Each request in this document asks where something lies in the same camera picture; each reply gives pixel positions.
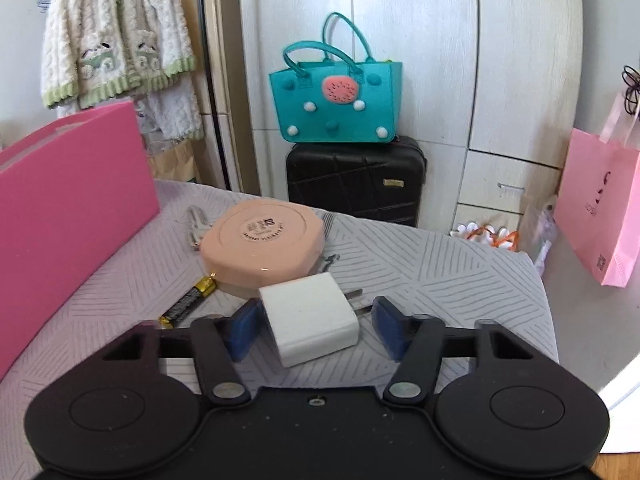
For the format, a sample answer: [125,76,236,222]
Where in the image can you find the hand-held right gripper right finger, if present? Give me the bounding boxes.
[371,296,546,407]

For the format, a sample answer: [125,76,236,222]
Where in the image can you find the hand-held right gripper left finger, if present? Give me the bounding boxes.
[102,299,263,407]

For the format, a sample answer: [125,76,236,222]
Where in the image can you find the white charger plug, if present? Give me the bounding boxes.
[258,272,376,368]

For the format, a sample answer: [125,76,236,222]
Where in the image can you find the pink storage box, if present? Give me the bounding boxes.
[0,100,161,381]

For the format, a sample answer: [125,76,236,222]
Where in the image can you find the black and gold battery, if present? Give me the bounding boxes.
[159,277,217,330]

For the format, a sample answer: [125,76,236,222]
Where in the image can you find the peach round case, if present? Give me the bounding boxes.
[199,201,328,300]

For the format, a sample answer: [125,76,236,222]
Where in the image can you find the metal keys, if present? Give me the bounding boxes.
[186,206,213,251]

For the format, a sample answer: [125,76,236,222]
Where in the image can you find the orange and white hair clips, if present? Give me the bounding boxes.
[450,220,521,252]

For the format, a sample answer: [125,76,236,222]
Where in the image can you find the black suitcase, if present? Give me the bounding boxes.
[286,135,428,228]

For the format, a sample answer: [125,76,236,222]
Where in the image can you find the clear plastic bag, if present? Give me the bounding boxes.
[520,195,558,271]

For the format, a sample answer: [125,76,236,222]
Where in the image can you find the brown paper bag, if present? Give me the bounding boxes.
[147,137,201,183]

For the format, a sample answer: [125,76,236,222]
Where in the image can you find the teal tote bag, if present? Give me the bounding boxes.
[269,11,404,145]

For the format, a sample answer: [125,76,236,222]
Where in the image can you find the white fleece garment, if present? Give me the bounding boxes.
[135,77,206,143]

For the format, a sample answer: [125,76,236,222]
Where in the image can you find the pink paper bag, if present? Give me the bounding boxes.
[552,67,640,288]

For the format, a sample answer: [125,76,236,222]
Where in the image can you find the white wardrobe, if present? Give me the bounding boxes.
[237,0,586,241]

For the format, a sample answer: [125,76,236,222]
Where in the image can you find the white knit cardigan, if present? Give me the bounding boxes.
[41,0,198,111]

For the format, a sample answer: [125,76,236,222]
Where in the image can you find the grey door frame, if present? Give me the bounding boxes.
[199,0,246,193]

